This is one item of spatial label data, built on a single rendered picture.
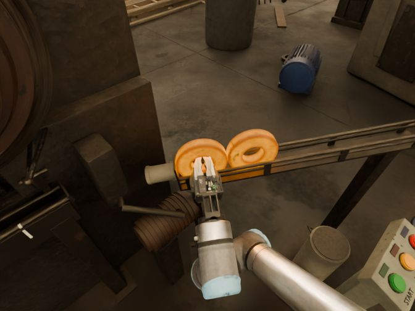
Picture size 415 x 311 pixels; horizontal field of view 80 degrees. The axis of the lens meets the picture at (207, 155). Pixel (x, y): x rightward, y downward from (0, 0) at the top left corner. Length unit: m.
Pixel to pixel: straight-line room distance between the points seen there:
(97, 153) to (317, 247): 0.70
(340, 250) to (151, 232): 0.59
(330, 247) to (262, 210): 0.68
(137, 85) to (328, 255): 0.77
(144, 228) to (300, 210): 0.99
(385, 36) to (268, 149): 2.11
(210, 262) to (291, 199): 1.05
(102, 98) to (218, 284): 0.57
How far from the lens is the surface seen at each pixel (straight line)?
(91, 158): 0.70
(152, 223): 0.85
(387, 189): 1.92
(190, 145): 0.70
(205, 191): 0.63
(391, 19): 2.71
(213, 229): 0.61
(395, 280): 0.82
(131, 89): 0.78
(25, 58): 0.53
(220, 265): 0.60
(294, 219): 1.52
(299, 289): 0.62
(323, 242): 0.89
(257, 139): 0.71
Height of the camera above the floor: 1.26
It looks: 47 degrees down
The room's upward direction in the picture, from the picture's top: straight up
